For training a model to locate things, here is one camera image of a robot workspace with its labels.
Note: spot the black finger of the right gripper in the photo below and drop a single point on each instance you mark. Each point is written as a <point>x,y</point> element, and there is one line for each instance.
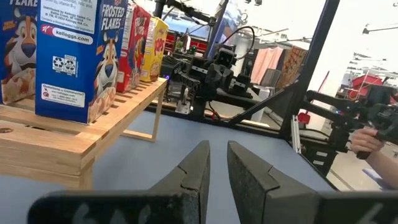
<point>196,70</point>
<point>241,84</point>

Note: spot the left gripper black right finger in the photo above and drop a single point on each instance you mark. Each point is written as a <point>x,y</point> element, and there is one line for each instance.
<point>258,202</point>

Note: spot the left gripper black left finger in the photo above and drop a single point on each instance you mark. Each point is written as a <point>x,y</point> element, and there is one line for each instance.
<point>174,202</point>

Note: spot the yellow Corn Pops cereal box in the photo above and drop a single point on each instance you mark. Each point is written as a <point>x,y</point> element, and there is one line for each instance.
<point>157,46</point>

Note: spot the red Froot Loops cereal box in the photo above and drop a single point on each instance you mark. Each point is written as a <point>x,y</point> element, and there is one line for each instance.
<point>138,46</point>

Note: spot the blue Frosted Flakes cereal box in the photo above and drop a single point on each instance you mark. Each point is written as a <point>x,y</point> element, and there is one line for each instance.
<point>71,71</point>
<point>18,56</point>

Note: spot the person's forearm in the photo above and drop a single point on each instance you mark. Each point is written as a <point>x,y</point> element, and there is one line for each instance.
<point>385,169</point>

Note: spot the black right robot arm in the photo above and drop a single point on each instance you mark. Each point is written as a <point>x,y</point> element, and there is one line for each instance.
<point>236,98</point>

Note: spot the wooden slatted shelf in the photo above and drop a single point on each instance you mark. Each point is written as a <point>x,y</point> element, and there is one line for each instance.
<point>62,146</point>

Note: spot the red tool cabinet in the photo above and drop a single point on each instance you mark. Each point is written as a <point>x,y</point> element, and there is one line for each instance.
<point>199,45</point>

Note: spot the pink curtain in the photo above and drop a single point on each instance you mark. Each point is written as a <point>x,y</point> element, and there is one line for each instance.
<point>265,63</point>

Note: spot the brown patterned curtain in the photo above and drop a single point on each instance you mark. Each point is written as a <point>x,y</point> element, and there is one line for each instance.
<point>292,67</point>

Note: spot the white aluminium bar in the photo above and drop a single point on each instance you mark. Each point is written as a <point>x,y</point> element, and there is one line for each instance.
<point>296,133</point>

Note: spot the black control box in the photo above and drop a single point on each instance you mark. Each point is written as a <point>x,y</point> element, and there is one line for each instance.
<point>323,146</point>

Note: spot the red background cart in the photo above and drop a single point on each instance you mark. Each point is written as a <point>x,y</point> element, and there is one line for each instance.
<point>362,82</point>

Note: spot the person's hand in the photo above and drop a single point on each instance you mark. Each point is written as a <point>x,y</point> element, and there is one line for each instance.
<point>365,141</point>

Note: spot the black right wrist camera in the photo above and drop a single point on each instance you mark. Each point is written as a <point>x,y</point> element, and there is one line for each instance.
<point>225,57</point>

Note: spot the white frame bracket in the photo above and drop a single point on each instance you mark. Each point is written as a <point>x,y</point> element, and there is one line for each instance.
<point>183,107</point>

